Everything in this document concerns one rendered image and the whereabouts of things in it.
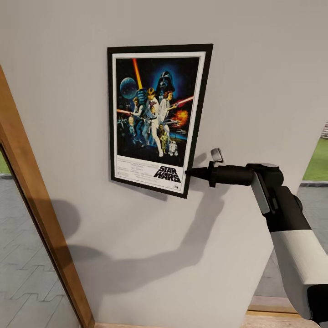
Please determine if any poster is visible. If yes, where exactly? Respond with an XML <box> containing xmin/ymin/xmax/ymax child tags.
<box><xmin>107</xmin><ymin>43</ymin><xmax>214</xmax><ymax>199</ymax></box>

